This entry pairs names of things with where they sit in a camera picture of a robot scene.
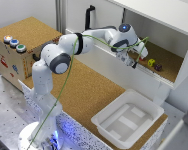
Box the green cable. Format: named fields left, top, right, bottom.
left=26, top=33, right=151, bottom=150

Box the green button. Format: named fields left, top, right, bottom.
left=15, top=43, right=28, bottom=54

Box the black drawer handle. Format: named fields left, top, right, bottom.
left=31, top=52, right=42, bottom=63

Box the red button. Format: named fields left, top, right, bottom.
left=2, top=34, right=14, bottom=45

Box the wooden drawer box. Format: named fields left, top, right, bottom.
left=0, top=16, right=64, bottom=92

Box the white plastic box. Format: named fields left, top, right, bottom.
left=90, top=88, right=166, bottom=150

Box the purple block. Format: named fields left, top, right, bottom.
left=154, top=63, right=163, bottom=72

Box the black door handle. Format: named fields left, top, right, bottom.
left=84, top=4, right=97, bottom=33

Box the white cabinet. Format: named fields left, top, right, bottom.
left=64, top=0, right=188, bottom=112

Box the white sliding door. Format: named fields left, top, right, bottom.
left=64, top=0, right=128, bottom=51

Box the yellow block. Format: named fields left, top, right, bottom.
left=147, top=58, right=156, bottom=67

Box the blue button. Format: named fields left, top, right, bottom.
left=9, top=38, right=20, bottom=49

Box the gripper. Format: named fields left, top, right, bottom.
left=115, top=38, right=149, bottom=69

